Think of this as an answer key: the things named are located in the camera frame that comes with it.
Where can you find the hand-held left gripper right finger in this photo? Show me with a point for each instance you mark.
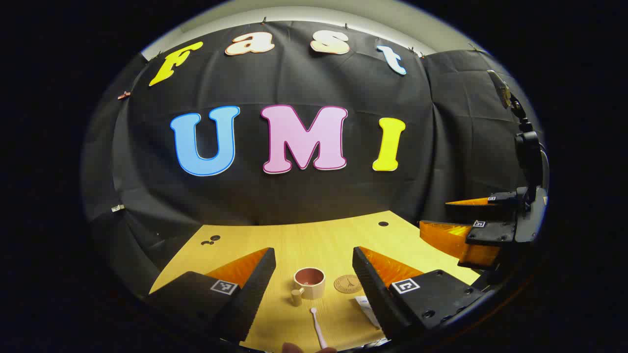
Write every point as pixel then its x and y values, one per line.
pixel 369 284

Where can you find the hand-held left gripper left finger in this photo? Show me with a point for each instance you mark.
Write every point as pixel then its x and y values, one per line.
pixel 257 284

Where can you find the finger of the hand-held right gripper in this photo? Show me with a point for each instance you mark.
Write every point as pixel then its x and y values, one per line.
pixel 505 200
pixel 490 234

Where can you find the round cork coaster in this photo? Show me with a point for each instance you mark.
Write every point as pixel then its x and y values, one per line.
pixel 347 284

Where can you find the white and blue toothpaste tube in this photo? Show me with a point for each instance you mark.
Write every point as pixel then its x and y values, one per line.
pixel 367 308

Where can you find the white toothbrush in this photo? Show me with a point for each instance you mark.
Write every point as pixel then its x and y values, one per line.
pixel 318 328

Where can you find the wooden desktop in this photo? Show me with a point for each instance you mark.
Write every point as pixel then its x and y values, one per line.
pixel 304 245

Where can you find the black backdrop cloth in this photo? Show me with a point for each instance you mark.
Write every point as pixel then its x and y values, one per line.
pixel 304 196

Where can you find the small orange cloth clip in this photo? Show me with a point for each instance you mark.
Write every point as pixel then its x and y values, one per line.
pixel 124 95

